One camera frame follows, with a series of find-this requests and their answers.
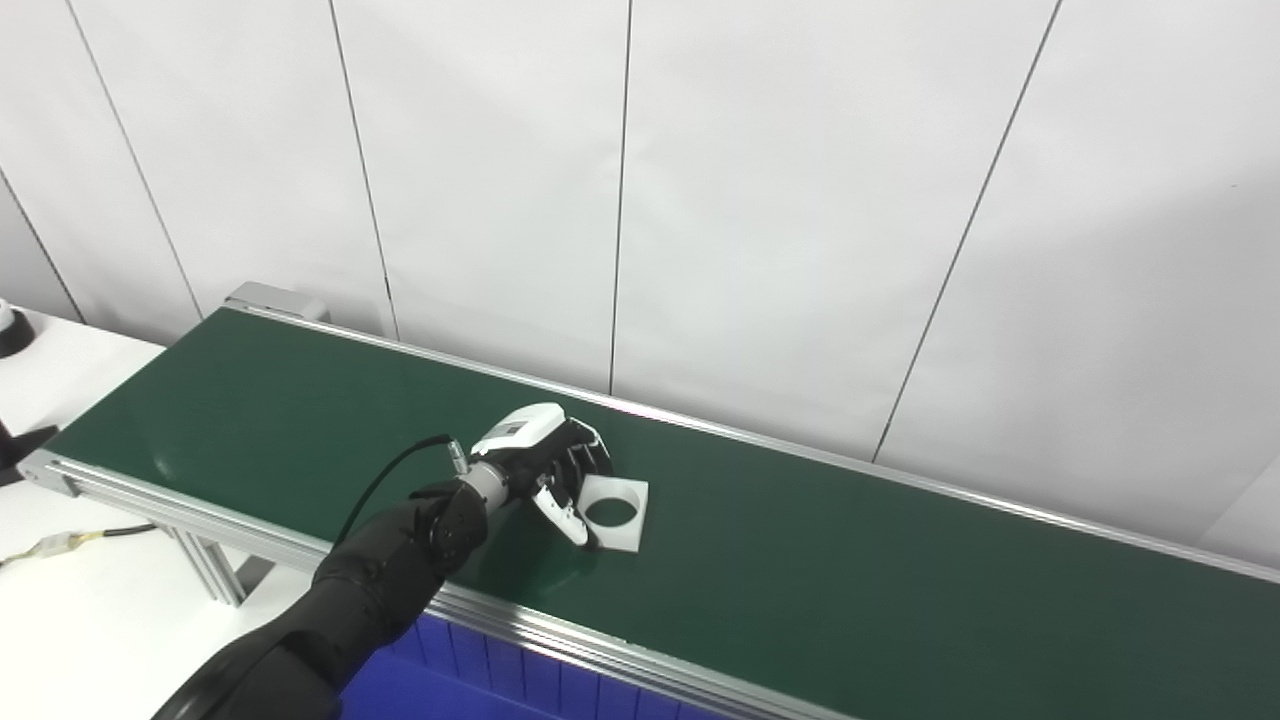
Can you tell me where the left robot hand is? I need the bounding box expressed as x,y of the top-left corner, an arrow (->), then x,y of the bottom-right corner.
468,402 -> 614,550

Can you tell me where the white square ring part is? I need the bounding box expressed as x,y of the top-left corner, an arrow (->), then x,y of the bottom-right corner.
577,474 -> 650,554

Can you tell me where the blue plastic bin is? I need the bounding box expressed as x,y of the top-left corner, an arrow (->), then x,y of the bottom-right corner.
338,610 -> 746,720

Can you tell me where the green conveyor belt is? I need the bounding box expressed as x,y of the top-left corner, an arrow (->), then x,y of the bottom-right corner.
45,306 -> 1280,720
17,281 -> 1280,720

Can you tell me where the aluminium conveyor leg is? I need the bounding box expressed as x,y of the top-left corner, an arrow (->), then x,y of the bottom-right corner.
163,524 -> 278,609

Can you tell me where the black object on table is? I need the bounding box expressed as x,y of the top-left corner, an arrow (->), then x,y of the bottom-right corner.
0,419 -> 60,489

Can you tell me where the black and white round object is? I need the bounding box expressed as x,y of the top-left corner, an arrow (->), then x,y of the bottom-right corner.
0,304 -> 34,360

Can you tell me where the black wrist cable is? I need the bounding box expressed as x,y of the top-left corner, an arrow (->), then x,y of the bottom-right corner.
335,432 -> 473,547

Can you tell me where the cable with white connector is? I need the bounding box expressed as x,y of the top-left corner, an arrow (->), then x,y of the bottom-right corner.
0,522 -> 160,570

